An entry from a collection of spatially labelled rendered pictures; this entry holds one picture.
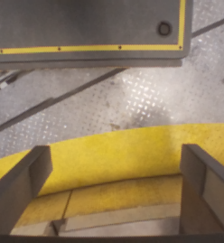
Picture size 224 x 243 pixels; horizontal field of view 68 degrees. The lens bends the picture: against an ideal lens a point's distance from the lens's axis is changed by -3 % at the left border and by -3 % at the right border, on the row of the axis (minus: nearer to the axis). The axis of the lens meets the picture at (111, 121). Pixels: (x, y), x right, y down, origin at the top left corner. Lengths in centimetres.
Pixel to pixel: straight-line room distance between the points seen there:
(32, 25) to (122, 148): 64
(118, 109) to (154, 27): 43
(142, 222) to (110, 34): 62
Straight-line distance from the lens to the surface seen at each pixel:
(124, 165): 92
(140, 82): 81
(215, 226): 49
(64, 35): 51
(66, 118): 85
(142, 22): 50
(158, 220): 72
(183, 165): 17
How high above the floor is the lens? 80
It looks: 75 degrees down
